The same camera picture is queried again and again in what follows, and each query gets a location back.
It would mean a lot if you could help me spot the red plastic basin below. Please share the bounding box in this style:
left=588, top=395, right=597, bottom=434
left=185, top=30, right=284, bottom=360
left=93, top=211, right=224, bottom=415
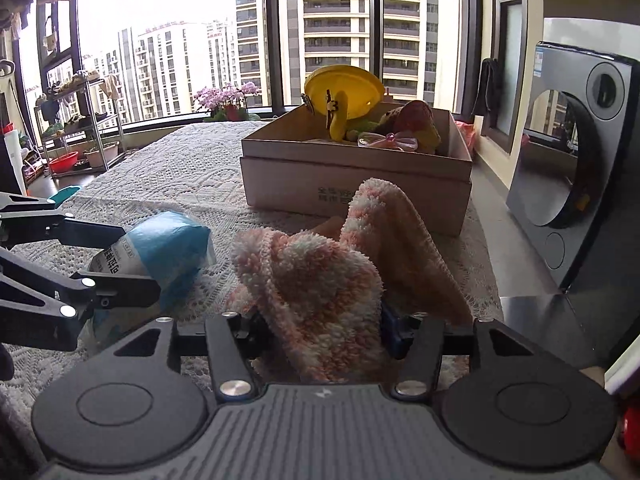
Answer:
left=49, top=151, right=79, bottom=174

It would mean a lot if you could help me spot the pink orchid flower pot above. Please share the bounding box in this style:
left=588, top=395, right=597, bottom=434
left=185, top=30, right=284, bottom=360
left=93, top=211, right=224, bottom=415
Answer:
left=194, top=82, right=260, bottom=122

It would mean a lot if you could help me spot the pink cardboard box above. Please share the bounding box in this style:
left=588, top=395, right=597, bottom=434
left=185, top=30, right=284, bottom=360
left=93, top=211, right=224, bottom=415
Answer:
left=240, top=105, right=472, bottom=236

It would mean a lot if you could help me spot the teal plastic basin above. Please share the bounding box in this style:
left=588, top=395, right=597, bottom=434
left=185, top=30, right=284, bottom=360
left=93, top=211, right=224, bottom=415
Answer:
left=49, top=185, right=81, bottom=208

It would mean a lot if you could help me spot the pink fluffy towel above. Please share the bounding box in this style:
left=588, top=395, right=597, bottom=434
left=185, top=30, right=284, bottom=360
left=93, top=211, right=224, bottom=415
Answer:
left=229, top=178, right=473, bottom=382

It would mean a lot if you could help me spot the blue white tissue pack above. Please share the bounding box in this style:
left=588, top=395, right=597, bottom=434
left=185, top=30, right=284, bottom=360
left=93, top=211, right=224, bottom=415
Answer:
left=88, top=211, right=216, bottom=352

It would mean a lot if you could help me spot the white lace tablecloth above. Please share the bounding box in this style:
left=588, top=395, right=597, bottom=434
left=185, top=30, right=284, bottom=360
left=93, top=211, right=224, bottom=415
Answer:
left=1, top=122, right=503, bottom=448

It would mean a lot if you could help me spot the pink bow hair clip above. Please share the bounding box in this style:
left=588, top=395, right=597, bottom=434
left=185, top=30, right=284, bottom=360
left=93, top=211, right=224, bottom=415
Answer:
left=357, top=132, right=419, bottom=152

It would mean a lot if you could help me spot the grey front-load washing machine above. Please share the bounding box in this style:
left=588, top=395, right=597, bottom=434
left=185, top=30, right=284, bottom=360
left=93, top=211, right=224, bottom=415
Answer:
left=506, top=41, right=639, bottom=289

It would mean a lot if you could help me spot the yellow duck plush toy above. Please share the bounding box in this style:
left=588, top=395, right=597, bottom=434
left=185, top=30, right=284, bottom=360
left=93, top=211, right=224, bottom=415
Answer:
left=303, top=64, right=385, bottom=142

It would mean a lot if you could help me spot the metal shoe rack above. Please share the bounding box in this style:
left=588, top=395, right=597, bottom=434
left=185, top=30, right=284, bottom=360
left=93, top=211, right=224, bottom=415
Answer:
left=34, top=70, right=127, bottom=178

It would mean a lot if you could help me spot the crochet doll with red hat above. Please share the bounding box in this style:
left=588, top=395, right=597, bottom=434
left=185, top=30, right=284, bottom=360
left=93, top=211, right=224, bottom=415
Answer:
left=345, top=100, right=442, bottom=154

